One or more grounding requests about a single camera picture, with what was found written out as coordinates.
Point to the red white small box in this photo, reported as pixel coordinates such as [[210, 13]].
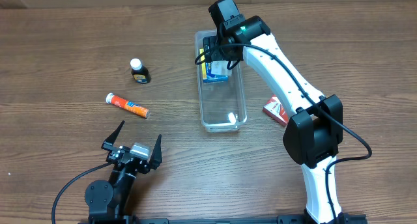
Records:
[[274, 109]]

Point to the white plaster box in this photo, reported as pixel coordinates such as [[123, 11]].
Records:
[[219, 68]]

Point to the dark bottle white cap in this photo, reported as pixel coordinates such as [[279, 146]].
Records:
[[139, 72]]

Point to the clear plastic container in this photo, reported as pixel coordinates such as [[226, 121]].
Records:
[[222, 104]]

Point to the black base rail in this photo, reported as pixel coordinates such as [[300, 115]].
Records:
[[282, 219]]

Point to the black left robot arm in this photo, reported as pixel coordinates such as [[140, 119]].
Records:
[[107, 199]]

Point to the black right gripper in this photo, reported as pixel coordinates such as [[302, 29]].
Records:
[[212, 51]]

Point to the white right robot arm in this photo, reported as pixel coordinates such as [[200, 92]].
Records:
[[312, 134]]

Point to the orange tablet tube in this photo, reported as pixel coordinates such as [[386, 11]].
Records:
[[127, 105]]

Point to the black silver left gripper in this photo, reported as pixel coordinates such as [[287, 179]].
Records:
[[109, 145]]

